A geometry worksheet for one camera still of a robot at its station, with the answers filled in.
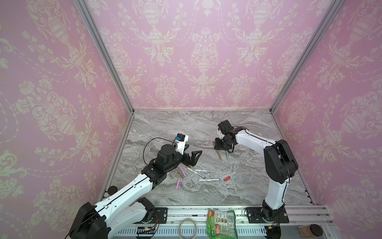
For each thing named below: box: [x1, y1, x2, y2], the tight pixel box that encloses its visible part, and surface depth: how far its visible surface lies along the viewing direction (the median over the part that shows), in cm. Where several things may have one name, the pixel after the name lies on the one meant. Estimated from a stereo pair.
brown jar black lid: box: [297, 224, 324, 238], surface depth 65 cm
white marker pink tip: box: [197, 178, 221, 182], surface depth 87 cm
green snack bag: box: [206, 208, 238, 239], surface depth 72 cm
